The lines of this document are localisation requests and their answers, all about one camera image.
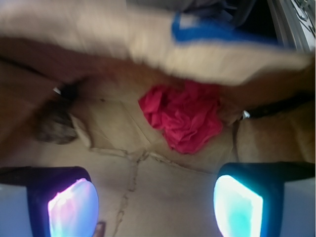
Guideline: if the blue tape strip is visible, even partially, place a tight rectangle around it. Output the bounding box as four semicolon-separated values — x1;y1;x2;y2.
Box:
170;13;280;46

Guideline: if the brown paper bag tray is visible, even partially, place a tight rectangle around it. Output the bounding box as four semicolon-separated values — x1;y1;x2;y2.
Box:
0;0;315;237

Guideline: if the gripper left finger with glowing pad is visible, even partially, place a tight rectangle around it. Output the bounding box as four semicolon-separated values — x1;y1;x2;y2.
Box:
0;166;99;237

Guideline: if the red paper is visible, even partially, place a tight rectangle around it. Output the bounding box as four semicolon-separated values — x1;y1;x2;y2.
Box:
138;81;223;154

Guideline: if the brown rock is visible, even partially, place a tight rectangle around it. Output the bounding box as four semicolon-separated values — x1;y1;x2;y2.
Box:
34;100;78;145

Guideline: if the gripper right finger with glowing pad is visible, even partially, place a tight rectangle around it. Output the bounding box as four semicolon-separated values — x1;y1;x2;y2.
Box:
213;161;316;237

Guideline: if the black tape right corner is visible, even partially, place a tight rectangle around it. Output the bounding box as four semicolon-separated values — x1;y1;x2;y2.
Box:
242;93;315;119

